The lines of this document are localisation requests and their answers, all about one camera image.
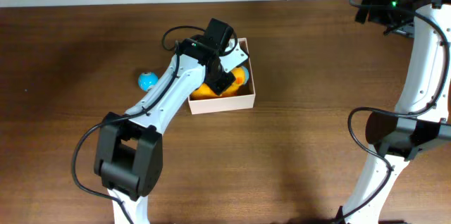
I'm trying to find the yellow duck toy blue jacket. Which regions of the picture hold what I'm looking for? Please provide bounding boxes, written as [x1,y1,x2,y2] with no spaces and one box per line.
[231,66,249,87]

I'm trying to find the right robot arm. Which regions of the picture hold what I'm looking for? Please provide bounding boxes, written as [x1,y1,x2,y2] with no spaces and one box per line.
[333,0,450,223]

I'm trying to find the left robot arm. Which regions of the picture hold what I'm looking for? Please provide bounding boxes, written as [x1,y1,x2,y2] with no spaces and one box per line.
[94,19,248,223]

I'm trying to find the white cardboard box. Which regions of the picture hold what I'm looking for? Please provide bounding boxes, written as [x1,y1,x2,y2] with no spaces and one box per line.
[188,38,256,114]

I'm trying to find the blue ball toy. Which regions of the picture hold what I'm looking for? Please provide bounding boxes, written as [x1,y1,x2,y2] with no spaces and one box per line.
[138,72,159,92]

